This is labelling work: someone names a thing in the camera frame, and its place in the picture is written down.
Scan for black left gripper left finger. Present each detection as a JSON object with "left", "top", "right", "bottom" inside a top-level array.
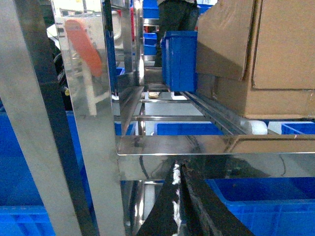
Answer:
[{"left": 137, "top": 161, "right": 182, "bottom": 236}]

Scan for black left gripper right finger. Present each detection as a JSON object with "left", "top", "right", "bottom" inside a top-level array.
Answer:
[{"left": 180, "top": 162, "right": 253, "bottom": 236}]

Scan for large cardboard box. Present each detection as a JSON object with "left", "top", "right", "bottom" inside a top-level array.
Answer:
[{"left": 196, "top": 0, "right": 315, "bottom": 119}]

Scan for metal roller rack shelf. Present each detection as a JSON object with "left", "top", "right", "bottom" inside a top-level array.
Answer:
[{"left": 0, "top": 0, "right": 315, "bottom": 236}]

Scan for blue plastic bin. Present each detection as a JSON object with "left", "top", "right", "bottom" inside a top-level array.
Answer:
[
  {"left": 0, "top": 98, "right": 94, "bottom": 236},
  {"left": 161, "top": 31, "right": 197, "bottom": 92},
  {"left": 206, "top": 177, "right": 315, "bottom": 236},
  {"left": 154, "top": 122, "right": 224, "bottom": 136},
  {"left": 281, "top": 122, "right": 315, "bottom": 135}
]

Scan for blue plastic bin lower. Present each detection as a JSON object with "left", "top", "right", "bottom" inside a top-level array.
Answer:
[{"left": 154, "top": 122, "right": 224, "bottom": 136}]

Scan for blue plastic bin right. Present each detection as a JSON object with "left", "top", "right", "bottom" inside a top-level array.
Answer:
[{"left": 281, "top": 122, "right": 315, "bottom": 135}]

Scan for blue plastic bin left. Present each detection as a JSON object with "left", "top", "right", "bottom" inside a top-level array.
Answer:
[{"left": 0, "top": 98, "right": 94, "bottom": 236}]

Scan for blue plastic bin upper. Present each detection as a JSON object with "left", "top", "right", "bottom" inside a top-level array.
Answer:
[{"left": 161, "top": 31, "right": 197, "bottom": 92}]

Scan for person in dark trousers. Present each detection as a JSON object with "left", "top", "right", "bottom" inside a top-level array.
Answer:
[{"left": 148, "top": 0, "right": 200, "bottom": 99}]

